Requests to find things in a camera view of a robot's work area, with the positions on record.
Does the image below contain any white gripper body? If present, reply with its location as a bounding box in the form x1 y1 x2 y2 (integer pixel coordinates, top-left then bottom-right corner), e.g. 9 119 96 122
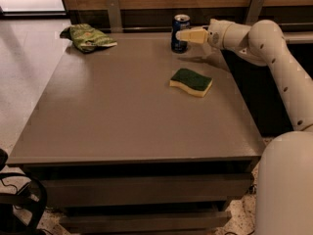
207 19 234 50

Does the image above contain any blue pepsi can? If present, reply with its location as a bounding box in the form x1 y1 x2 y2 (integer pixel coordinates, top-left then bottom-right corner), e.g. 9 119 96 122
171 14 190 54

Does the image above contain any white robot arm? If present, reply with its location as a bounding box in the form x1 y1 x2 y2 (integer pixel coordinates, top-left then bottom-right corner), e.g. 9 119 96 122
175 19 313 235

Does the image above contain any green jalapeno chip bag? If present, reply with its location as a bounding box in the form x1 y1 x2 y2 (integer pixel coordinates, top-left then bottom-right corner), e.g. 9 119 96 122
60 23 117 53

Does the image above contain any green and yellow sponge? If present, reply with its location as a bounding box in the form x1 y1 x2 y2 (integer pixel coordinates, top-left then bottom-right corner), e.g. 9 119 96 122
169 69 212 98

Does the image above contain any grey upper drawer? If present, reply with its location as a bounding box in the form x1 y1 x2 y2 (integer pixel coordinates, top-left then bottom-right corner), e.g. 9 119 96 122
42 173 252 208

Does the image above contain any grey drawer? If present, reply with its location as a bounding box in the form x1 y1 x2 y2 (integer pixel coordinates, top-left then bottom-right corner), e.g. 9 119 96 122
42 173 252 208
60 211 231 233

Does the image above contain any grey lower drawer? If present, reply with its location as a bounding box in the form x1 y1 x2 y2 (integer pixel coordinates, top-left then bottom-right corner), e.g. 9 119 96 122
60 211 231 233

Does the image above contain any black chair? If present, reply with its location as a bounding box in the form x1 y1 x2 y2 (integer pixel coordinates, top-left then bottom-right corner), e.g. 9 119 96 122
0 148 49 235

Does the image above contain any right metal bracket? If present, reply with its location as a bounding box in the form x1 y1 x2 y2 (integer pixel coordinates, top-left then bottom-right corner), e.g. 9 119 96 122
245 0 265 25

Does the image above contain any metal bracket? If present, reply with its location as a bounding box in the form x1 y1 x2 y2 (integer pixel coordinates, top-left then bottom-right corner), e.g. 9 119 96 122
245 0 265 25
106 0 123 33

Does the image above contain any horizontal metal rail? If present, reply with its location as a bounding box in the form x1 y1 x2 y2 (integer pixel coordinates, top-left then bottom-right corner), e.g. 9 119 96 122
97 23 313 32

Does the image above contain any left metal bracket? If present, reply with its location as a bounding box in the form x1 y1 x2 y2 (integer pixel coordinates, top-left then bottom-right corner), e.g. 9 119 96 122
106 0 123 33

